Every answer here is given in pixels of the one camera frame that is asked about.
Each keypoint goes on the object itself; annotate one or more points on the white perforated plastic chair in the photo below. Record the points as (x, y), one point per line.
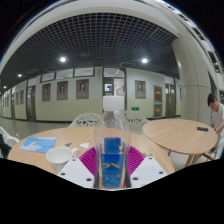
(10, 138)
(85, 120)
(136, 117)

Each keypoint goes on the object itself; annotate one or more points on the round ceiling lights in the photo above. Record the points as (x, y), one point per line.
(62, 59)

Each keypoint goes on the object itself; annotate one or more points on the white paper scrap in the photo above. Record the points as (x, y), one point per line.
(84, 145)

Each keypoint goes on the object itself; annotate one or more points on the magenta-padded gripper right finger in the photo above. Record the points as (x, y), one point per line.
(148, 170)

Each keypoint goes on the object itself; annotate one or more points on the row of framed wall portraits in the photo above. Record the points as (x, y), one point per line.
(82, 88)

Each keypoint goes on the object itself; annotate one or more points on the white ceramic mug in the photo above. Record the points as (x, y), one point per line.
(59, 156)

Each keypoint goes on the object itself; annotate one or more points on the round wooden side table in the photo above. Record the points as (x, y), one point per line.
(180, 133)

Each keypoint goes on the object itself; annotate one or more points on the person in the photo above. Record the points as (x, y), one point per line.
(218, 115)

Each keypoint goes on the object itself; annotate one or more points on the clear bottle with blue label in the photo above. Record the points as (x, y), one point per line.
(111, 133)

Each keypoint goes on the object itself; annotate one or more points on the black bag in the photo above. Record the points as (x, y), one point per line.
(2, 146)

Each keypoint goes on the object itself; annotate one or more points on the open dark green door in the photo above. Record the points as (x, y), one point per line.
(108, 93)

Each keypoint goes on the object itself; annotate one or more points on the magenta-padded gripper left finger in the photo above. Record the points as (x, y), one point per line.
(75, 170)

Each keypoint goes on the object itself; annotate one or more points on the wooden folding chair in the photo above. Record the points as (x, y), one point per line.
(213, 153)

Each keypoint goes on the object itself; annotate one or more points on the black phone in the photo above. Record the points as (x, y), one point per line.
(202, 129)

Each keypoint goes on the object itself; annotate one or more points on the light blue booklet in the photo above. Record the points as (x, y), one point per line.
(37, 144)

